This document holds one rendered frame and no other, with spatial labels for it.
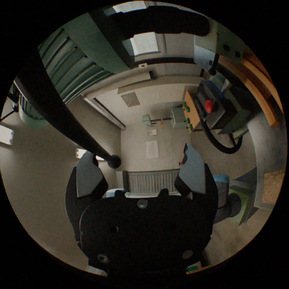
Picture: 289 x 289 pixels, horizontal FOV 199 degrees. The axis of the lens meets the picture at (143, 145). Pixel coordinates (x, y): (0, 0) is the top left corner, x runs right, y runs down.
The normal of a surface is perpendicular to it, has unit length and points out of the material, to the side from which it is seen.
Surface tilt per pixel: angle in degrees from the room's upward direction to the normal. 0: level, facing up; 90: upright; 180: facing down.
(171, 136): 90
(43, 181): 180
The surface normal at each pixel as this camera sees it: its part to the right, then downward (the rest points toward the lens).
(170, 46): 0.06, 0.98
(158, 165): -0.23, -0.18
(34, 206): 0.97, -0.11
